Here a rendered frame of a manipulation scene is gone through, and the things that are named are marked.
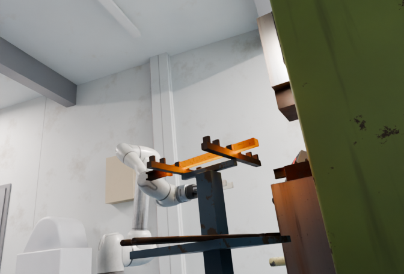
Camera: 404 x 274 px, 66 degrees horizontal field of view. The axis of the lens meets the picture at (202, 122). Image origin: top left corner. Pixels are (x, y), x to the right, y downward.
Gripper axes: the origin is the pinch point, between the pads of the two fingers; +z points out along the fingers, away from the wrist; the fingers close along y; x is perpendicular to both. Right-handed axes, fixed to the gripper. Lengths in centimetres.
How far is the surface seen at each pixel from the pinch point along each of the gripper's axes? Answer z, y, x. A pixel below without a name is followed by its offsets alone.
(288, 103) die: 40, 8, 28
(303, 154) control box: 33, -43, 17
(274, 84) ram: 37, 13, 37
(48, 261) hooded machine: -296, -125, -17
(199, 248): 25, 74, -29
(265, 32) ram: 38, 13, 66
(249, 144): 35, 57, -2
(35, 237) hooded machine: -324, -123, 12
